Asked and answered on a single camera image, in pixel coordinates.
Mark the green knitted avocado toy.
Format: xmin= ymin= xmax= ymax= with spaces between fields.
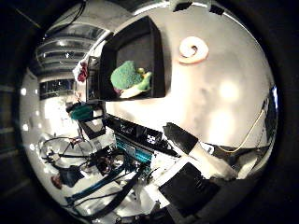
xmin=109 ymin=60 xmax=145 ymax=91

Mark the orange and white shrimp toy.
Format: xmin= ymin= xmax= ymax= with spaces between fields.
xmin=178 ymin=35 xmax=210 ymax=65

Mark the teal cylinder object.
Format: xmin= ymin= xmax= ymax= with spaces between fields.
xmin=69 ymin=104 xmax=95 ymax=122

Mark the red hanging object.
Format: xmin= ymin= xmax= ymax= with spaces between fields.
xmin=77 ymin=60 xmax=90 ymax=84

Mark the black rectangular container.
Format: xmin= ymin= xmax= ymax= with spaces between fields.
xmin=99 ymin=15 xmax=167 ymax=103

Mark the thin yellow cable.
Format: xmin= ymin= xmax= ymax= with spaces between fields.
xmin=216 ymin=107 xmax=266 ymax=154

